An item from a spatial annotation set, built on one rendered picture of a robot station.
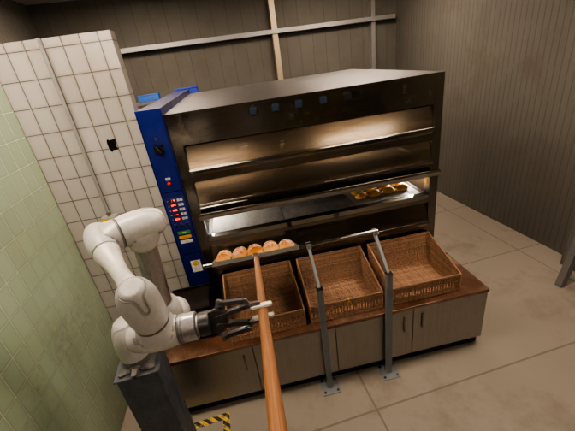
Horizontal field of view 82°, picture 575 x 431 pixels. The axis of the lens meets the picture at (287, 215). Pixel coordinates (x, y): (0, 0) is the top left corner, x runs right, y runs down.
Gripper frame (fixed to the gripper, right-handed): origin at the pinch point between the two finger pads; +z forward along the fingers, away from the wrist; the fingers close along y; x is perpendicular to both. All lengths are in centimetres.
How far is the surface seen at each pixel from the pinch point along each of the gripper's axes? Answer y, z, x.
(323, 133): -71, 63, -129
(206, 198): -40, -27, -138
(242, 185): -45, 0, -138
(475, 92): -116, 317, -303
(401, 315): 70, 97, -123
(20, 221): -46, -124, -96
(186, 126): -89, -29, -121
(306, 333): 66, 25, -121
